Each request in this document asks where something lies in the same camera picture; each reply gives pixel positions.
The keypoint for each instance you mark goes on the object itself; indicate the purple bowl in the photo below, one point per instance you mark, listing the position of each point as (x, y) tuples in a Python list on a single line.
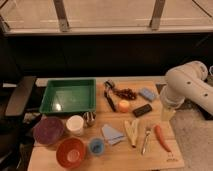
[(48, 130)]

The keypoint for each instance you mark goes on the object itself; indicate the orange round fruit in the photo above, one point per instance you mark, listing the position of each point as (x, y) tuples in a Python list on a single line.
[(124, 106)]

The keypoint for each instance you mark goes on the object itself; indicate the white cup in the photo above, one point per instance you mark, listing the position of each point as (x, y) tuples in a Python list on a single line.
[(75, 124)]

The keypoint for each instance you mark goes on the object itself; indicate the silver fork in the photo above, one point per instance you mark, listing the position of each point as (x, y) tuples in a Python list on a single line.
[(147, 133)]

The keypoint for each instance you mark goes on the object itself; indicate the green plastic tray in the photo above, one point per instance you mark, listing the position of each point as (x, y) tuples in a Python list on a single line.
[(69, 96)]

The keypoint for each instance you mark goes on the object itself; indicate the orange carrot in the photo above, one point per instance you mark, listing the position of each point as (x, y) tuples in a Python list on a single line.
[(160, 138)]

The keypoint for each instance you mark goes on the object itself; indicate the red bowl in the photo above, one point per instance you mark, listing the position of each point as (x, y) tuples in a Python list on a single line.
[(70, 153)]

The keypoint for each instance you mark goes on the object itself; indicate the black dish brush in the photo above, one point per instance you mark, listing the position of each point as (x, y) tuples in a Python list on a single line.
[(109, 85)]

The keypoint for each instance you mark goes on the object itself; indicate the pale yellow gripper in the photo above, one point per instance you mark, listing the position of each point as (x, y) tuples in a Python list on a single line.
[(167, 113)]

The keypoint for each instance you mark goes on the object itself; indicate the small blue cup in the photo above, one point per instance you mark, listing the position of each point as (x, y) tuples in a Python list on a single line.
[(96, 146)]

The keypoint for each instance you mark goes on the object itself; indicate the black office chair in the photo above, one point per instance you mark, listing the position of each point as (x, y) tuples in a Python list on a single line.
[(12, 112)]

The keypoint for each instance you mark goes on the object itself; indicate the dark red grapes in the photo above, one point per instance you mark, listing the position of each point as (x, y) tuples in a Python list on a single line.
[(126, 94)]

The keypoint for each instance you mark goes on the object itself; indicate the blue sponge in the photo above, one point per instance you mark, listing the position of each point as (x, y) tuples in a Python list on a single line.
[(147, 94)]

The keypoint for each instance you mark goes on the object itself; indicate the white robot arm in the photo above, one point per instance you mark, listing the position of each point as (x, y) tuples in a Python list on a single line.
[(186, 81)]

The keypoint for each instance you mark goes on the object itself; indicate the metal shaker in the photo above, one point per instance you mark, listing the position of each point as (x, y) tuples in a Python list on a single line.
[(89, 118)]

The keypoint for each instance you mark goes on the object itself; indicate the black rectangular block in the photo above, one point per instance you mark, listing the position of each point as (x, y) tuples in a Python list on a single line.
[(142, 110)]

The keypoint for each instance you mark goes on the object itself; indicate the blue folded cloth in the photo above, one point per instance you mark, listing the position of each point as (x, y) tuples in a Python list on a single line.
[(112, 135)]

